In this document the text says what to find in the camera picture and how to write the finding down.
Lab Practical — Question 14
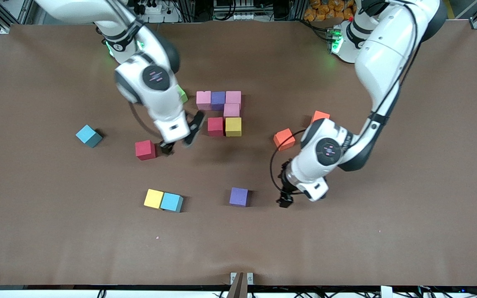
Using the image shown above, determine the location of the red foam block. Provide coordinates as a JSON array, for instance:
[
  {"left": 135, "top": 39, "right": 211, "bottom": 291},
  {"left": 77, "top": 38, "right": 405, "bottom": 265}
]
[
  {"left": 207, "top": 117, "right": 224, "bottom": 137},
  {"left": 135, "top": 139, "right": 157, "bottom": 161}
]

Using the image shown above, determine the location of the yellow foam block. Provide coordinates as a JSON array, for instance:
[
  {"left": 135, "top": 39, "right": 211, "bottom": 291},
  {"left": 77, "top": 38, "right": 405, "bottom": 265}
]
[
  {"left": 144, "top": 189, "right": 164, "bottom": 209},
  {"left": 225, "top": 118, "right": 242, "bottom": 137}
]

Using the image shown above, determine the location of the purple foam block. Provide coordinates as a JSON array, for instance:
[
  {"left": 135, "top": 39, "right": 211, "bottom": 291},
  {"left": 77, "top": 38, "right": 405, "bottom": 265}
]
[
  {"left": 211, "top": 91, "right": 226, "bottom": 111},
  {"left": 229, "top": 187, "right": 249, "bottom": 207}
]

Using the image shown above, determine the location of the cyan foam block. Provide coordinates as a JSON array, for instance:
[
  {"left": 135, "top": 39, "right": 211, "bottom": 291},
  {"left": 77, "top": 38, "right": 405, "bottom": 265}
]
[
  {"left": 160, "top": 193, "right": 184, "bottom": 213},
  {"left": 76, "top": 125, "right": 104, "bottom": 148}
]

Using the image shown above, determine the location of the brown table cover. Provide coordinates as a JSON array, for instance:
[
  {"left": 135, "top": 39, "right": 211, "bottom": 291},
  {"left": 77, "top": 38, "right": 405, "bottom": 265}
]
[{"left": 0, "top": 21, "right": 477, "bottom": 287}]

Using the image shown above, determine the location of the white power strip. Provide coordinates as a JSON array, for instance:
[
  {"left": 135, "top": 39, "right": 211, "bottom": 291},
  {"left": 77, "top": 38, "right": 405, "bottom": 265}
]
[{"left": 139, "top": 0, "right": 181, "bottom": 23}]

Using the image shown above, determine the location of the white equipment rack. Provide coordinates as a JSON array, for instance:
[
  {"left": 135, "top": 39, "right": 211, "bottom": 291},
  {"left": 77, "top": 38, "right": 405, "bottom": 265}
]
[{"left": 213, "top": 0, "right": 260, "bottom": 21}]

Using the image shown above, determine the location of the pile of orange objects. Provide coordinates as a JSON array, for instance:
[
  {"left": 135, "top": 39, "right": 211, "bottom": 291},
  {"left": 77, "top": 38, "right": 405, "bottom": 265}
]
[{"left": 304, "top": 0, "right": 356, "bottom": 22}]

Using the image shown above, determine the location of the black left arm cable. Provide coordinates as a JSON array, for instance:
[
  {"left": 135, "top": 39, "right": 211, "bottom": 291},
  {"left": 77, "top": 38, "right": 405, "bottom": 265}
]
[{"left": 269, "top": 128, "right": 306, "bottom": 195}]

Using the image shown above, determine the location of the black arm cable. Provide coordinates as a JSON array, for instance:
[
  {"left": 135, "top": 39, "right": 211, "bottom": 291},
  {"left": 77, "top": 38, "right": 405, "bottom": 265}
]
[
  {"left": 269, "top": 128, "right": 306, "bottom": 195},
  {"left": 129, "top": 101, "right": 159, "bottom": 138}
]

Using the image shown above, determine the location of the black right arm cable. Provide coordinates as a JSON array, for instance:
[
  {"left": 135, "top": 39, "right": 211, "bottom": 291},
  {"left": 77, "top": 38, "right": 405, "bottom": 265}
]
[{"left": 129, "top": 101, "right": 159, "bottom": 138}]

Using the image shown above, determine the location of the silver metal bracket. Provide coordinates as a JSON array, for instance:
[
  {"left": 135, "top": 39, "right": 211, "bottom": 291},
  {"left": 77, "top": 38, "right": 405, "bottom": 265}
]
[{"left": 230, "top": 272, "right": 254, "bottom": 298}]

